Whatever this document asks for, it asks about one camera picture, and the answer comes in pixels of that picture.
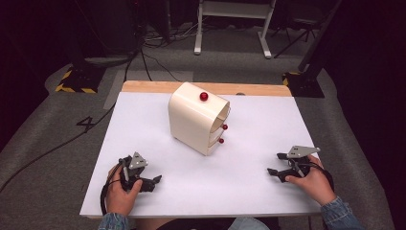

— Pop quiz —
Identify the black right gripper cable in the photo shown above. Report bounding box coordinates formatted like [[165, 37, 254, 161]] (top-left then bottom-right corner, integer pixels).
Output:
[[288, 159, 335, 194]]

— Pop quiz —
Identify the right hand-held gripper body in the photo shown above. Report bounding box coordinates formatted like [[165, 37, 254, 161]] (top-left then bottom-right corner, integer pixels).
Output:
[[285, 145, 322, 178]]

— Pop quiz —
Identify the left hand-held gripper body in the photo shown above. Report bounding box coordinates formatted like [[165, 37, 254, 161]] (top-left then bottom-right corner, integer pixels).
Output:
[[118, 151, 152, 194]]

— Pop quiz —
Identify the person's lap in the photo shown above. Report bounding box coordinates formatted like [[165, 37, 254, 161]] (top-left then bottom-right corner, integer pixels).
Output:
[[136, 217, 280, 230]]

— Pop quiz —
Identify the wooden table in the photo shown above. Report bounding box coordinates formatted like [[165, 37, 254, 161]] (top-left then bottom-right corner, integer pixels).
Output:
[[121, 80, 293, 98]]

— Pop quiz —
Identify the white desk frame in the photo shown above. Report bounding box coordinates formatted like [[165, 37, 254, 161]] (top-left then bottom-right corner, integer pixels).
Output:
[[193, 0, 278, 59]]

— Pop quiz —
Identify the black stand hazard-striped base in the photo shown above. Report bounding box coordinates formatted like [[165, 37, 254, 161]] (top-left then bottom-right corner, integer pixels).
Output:
[[55, 44, 107, 95], [282, 0, 343, 99]]

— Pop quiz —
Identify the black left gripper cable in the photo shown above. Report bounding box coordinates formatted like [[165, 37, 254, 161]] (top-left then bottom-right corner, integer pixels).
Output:
[[100, 158, 126, 216]]

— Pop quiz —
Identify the white table mat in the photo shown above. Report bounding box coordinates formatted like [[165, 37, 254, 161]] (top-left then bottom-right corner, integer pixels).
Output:
[[79, 91, 322, 219]]

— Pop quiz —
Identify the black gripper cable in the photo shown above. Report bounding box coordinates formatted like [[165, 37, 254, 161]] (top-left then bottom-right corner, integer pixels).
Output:
[[100, 158, 126, 216], [288, 159, 335, 194]]

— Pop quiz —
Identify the cream mini drawer cabinet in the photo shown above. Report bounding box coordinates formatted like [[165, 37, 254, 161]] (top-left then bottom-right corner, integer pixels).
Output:
[[168, 81, 231, 157]]

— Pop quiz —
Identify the bundle of floor cables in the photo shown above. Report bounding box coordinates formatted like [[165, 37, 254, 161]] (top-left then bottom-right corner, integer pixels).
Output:
[[140, 17, 207, 50]]

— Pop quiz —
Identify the person's left hand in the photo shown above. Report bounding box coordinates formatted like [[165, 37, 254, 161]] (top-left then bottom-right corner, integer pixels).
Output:
[[105, 165, 144, 218]]

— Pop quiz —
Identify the cream drawer with red knob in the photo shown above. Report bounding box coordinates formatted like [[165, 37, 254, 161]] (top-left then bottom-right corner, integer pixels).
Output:
[[209, 122, 230, 136], [207, 135, 226, 151]]

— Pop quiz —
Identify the person's right hand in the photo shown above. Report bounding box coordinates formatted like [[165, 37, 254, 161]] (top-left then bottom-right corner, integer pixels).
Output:
[[284, 154, 337, 207]]

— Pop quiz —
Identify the black tripod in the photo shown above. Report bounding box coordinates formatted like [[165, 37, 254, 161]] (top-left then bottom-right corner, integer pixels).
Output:
[[273, 17, 322, 59]]

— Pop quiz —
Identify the long black floor cable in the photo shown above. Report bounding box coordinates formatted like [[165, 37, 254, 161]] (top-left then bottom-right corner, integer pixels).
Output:
[[0, 101, 117, 194]]

